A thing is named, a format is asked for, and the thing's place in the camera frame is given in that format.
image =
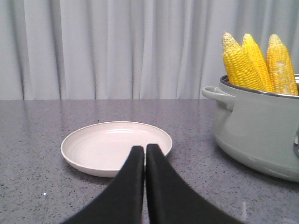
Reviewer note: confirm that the white pleated curtain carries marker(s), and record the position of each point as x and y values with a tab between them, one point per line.
129	49

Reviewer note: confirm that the green electric cooking pot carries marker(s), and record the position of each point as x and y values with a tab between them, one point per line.
258	129

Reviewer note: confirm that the white round plate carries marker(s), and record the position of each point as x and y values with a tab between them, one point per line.
101	149

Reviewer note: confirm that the pale yellow corn cob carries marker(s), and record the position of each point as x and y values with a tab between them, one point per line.
280	68

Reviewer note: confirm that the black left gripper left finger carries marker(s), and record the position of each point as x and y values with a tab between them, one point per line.
120	202

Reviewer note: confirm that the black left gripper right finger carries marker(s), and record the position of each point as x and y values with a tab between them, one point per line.
171	201

